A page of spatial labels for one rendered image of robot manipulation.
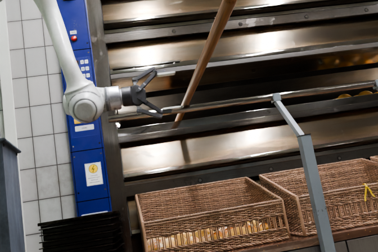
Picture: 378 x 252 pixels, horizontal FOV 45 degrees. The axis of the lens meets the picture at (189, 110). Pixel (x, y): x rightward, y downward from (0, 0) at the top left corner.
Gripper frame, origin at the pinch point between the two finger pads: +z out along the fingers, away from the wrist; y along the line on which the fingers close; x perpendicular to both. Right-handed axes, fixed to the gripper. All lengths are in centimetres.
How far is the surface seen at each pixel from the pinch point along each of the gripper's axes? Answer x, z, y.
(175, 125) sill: -55, 4, 4
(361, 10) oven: -55, 116, -46
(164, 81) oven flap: -50, 1, -18
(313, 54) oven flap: -40, 76, -19
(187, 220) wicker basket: -5.4, -2.4, 48.4
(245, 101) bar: -17.6, 31.2, 4.4
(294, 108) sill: -55, 66, 4
